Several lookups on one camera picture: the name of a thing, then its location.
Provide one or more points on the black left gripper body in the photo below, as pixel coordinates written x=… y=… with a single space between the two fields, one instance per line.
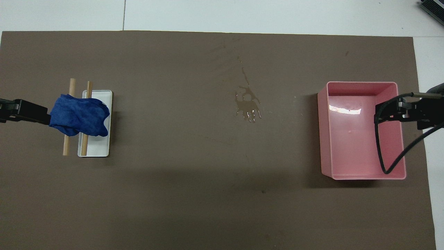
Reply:
x=8 y=111

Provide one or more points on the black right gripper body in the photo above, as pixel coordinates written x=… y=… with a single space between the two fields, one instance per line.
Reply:
x=430 y=111

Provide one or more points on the blue towel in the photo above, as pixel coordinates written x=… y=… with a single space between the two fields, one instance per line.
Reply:
x=79 y=114

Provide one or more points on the white towel rack base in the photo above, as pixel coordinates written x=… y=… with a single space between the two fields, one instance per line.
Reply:
x=100 y=139

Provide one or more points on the pink plastic bin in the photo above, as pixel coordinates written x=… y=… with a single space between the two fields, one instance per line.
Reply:
x=350 y=146

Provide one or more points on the black ribbed device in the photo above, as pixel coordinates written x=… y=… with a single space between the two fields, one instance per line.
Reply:
x=433 y=6

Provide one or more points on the brown table mat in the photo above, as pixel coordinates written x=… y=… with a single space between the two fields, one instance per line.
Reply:
x=208 y=173

